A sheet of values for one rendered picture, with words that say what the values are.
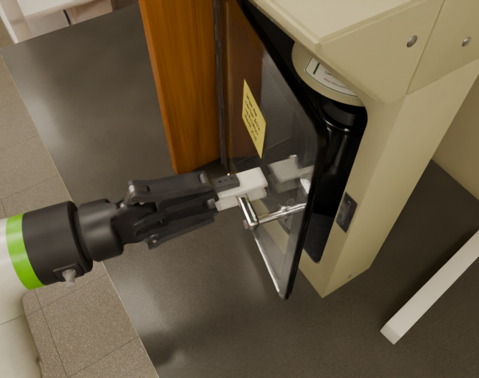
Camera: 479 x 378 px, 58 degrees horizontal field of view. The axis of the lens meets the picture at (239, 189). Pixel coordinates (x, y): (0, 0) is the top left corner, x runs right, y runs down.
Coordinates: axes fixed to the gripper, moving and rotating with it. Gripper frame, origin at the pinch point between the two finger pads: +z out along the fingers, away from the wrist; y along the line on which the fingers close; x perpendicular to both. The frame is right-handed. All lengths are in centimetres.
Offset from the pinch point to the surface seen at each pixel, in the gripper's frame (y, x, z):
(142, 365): -120, 18, -31
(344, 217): -0.8, -8.3, 11.5
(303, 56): 13.7, 6.6, 10.8
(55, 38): -26, 82, -24
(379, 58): 27.3, -10.9, 6.8
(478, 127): -14, 8, 52
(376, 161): 11.8, -9.5, 11.9
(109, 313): -120, 41, -39
